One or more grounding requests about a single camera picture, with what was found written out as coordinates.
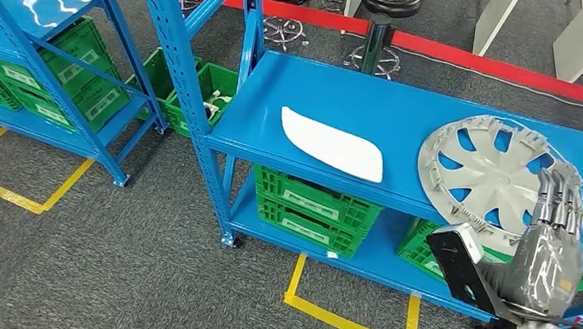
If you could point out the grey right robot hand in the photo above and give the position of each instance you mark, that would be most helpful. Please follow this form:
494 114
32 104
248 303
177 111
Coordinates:
546 270

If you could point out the silver plastic wheel cover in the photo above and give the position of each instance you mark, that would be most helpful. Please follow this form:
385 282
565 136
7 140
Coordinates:
496 181

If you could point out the white curved plastic part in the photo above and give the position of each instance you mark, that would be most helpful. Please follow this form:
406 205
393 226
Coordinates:
330 145

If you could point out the blue metal shelf rack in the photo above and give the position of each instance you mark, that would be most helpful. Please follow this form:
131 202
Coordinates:
370 107
20 8

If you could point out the yellow floor tape mark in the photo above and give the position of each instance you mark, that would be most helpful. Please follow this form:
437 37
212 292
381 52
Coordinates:
346 323

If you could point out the small white tag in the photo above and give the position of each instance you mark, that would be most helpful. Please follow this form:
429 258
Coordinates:
332 255

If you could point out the white plastic parts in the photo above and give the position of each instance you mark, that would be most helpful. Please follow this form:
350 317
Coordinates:
215 106

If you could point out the chrome base stool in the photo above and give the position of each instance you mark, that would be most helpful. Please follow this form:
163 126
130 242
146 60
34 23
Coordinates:
189 5

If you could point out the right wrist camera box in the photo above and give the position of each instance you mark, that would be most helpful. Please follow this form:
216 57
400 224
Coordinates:
467 236

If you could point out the black stanchion post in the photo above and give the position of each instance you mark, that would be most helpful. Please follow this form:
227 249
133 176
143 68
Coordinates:
377 44

